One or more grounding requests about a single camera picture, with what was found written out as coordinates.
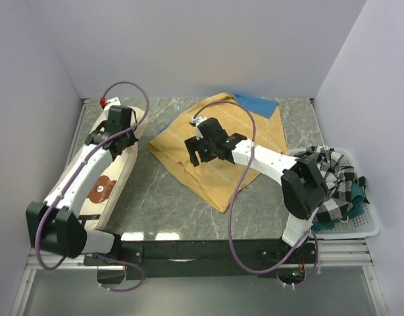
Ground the cream pillow with bear print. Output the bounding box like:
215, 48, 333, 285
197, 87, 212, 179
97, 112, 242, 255
49, 107, 147, 231

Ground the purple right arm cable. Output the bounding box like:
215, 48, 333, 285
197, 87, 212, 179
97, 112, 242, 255
192, 101, 320, 287

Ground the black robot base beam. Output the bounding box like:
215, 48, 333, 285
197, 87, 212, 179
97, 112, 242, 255
84, 239, 317, 284

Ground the yellow and blue pillowcase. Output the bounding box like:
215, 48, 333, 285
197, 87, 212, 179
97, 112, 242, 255
146, 92, 288, 213

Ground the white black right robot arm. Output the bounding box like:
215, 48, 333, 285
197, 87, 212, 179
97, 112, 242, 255
185, 116, 330, 263

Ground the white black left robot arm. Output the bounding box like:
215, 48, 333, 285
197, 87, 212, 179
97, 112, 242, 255
26, 102, 144, 265

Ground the black white checkered cloth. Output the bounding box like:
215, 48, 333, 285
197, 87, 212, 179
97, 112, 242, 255
295, 145, 366, 210

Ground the teal green cloth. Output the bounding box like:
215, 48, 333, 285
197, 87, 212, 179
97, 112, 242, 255
312, 182, 368, 232

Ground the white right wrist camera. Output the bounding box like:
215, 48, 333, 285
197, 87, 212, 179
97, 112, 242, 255
190, 116, 207, 140

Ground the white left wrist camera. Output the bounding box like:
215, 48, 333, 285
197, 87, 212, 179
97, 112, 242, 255
99, 97, 121, 111

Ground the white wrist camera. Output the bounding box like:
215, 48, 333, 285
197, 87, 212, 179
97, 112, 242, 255
190, 116, 207, 140
99, 97, 121, 111

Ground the aluminium frame rail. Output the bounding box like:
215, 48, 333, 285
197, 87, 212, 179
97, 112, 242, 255
30, 237, 372, 267

